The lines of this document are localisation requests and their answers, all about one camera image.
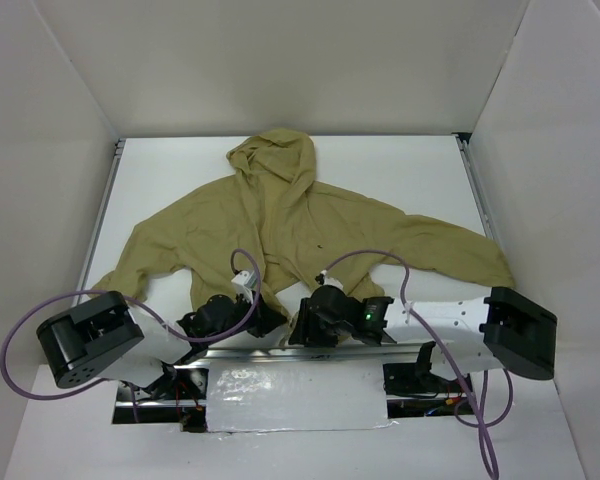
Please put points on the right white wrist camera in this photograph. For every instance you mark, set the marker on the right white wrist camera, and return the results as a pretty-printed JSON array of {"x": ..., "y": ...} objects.
[{"x": 324, "y": 279}]

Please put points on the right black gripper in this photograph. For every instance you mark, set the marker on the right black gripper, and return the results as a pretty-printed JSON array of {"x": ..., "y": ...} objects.
[{"x": 303, "y": 321}]

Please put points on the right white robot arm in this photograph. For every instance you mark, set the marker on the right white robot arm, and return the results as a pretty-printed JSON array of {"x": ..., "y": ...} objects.
[{"x": 503, "y": 330}]

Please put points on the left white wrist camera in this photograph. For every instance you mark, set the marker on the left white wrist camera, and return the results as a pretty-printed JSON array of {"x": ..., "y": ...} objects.
[{"x": 245, "y": 283}]

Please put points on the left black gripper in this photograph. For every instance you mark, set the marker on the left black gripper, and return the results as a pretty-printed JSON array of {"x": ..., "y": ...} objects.
[{"x": 268, "y": 316}]

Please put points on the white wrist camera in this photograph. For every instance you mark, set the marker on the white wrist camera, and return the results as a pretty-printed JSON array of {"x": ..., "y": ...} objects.
[
  {"x": 245, "y": 283},
  {"x": 324, "y": 279}
]

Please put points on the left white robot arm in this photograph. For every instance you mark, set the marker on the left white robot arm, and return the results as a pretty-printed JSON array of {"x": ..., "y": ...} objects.
[{"x": 105, "y": 337}]

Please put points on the white foam front panel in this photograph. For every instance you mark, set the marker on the white foam front panel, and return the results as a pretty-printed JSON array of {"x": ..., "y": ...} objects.
[{"x": 296, "y": 396}]

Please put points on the tan hooded zip jacket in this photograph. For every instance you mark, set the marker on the tan hooded zip jacket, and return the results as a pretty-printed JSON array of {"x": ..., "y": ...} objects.
[{"x": 293, "y": 226}]

